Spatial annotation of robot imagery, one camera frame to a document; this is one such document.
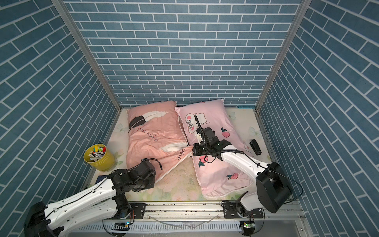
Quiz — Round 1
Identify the light pink strawberry pillow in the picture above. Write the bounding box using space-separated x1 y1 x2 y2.
175 99 255 198

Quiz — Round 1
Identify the salmon pink feather pillow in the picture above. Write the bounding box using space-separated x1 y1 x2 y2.
126 101 192 182

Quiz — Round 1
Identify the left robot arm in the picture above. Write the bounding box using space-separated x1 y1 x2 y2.
24 159 156 237

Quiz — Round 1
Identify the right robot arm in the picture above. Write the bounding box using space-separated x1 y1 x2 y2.
192 127 293 217

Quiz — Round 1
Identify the floral bed sheet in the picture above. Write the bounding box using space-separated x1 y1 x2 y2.
108 108 271 202

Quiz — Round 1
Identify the yellow bucket of toys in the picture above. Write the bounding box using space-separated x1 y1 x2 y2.
83 144 116 171

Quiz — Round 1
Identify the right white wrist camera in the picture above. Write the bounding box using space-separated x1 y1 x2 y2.
196 129 203 144

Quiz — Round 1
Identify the black corrugated camera cable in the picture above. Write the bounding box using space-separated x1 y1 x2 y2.
193 114 205 140

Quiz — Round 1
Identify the aluminium mounting rail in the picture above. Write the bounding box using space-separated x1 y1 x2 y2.
69 201 313 237

